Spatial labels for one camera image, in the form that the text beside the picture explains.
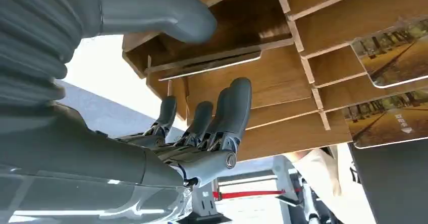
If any park photo card with arrow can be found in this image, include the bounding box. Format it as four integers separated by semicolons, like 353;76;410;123
342;88;428;150

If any wooden card box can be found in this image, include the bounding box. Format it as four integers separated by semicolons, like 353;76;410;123
122;0;428;163

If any dark grey panel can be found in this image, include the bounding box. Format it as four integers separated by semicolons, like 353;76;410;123
347;138;428;224

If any dark card with white edge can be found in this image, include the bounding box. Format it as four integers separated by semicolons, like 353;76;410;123
158;50;262;82

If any ribbed grey right arm sleeve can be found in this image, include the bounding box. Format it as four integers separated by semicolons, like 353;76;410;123
0;0;101;109

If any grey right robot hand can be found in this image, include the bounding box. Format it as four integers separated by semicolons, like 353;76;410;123
0;0;253;224

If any person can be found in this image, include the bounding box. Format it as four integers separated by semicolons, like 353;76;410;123
284;145;344;198

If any red barrier belt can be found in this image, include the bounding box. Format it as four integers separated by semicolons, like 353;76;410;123
212;189;303;200

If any grey barrier post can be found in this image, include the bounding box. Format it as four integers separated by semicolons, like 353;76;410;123
177;179;232;224

